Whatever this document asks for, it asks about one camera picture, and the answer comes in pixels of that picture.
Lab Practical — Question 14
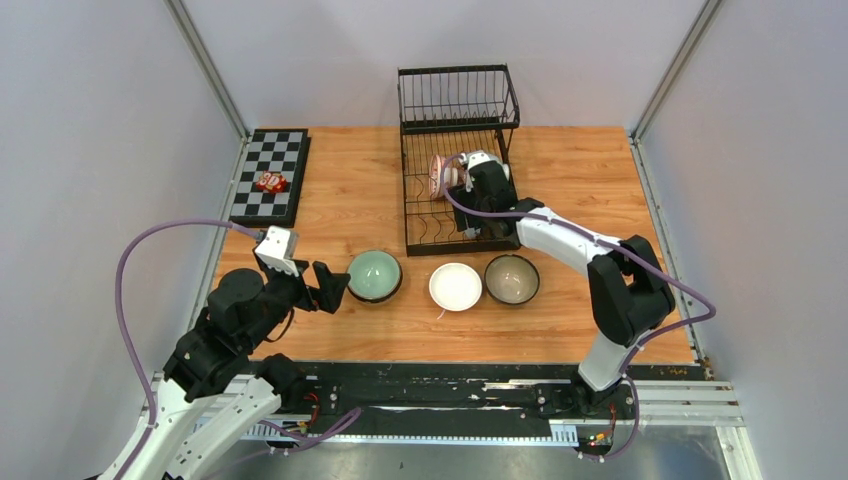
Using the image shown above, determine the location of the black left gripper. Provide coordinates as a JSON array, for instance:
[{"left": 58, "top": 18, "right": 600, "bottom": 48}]
[{"left": 244, "top": 257, "right": 350, "bottom": 349}]

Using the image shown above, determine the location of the orange floral pattern bowl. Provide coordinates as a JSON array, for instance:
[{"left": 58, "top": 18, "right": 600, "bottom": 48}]
[{"left": 428, "top": 155, "right": 465, "bottom": 200}]

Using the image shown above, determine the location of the black beige bowl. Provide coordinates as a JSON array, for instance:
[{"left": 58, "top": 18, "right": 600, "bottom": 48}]
[{"left": 483, "top": 254, "right": 541, "bottom": 306}]

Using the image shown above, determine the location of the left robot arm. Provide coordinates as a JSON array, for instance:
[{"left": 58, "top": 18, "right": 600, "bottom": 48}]
[{"left": 101, "top": 262, "right": 351, "bottom": 479}]

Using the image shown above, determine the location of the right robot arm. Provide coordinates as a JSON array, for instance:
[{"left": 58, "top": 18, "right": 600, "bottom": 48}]
[{"left": 431, "top": 151, "right": 675, "bottom": 418}]

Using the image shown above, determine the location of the white orange bowl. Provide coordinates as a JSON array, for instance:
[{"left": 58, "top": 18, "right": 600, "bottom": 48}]
[{"left": 428, "top": 262, "right": 483, "bottom": 312}]

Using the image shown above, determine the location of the red owl toy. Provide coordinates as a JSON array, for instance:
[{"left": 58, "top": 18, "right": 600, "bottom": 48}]
[{"left": 255, "top": 171, "right": 289, "bottom": 194}]

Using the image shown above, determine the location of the black white chessboard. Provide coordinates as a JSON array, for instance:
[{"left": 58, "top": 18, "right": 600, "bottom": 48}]
[{"left": 229, "top": 128, "right": 311, "bottom": 228}]

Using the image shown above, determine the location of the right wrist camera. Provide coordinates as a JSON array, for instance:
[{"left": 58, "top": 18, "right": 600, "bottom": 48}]
[{"left": 460, "top": 150, "right": 500, "bottom": 171}]

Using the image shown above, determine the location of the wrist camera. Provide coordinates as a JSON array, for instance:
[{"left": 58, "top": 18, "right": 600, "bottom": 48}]
[
  {"left": 253, "top": 226, "right": 300, "bottom": 277},
  {"left": 460, "top": 150, "right": 500, "bottom": 171}
]

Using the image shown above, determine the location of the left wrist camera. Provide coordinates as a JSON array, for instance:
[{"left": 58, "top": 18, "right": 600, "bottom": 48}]
[{"left": 253, "top": 226, "right": 300, "bottom": 277}]

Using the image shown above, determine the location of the black wire dish rack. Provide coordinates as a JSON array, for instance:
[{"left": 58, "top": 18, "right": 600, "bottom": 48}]
[{"left": 397, "top": 64, "right": 520, "bottom": 256}]

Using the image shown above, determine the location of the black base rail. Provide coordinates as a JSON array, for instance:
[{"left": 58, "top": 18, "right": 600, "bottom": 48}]
[{"left": 148, "top": 360, "right": 747, "bottom": 448}]

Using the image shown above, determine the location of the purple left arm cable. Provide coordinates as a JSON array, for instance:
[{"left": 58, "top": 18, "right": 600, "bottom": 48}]
[{"left": 109, "top": 219, "right": 364, "bottom": 480}]

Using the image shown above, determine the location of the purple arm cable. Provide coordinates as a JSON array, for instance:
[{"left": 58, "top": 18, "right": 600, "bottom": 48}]
[
  {"left": 109, "top": 219, "right": 364, "bottom": 480},
  {"left": 441, "top": 154, "right": 718, "bottom": 462}
]

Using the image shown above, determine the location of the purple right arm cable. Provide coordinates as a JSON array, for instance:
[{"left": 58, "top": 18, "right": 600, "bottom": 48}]
[{"left": 441, "top": 154, "right": 718, "bottom": 462}]

